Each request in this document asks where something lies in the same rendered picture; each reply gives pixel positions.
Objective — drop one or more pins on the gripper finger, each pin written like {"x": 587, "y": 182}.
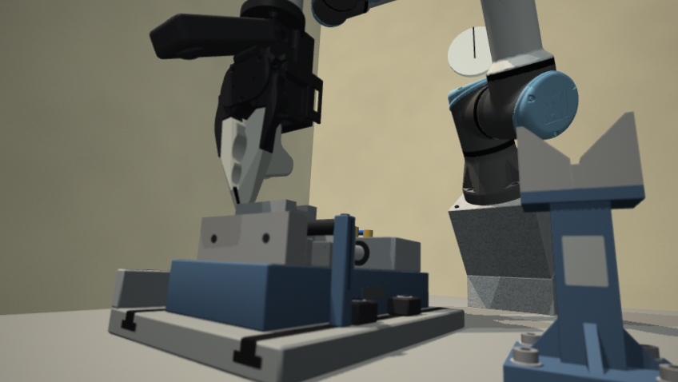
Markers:
{"x": 231, "y": 144}
{"x": 264, "y": 155}

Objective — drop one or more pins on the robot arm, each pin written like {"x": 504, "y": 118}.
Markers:
{"x": 524, "y": 88}

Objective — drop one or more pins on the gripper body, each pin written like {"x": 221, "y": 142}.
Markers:
{"x": 249, "y": 76}

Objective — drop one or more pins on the grey flat bar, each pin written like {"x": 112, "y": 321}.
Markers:
{"x": 308, "y": 255}

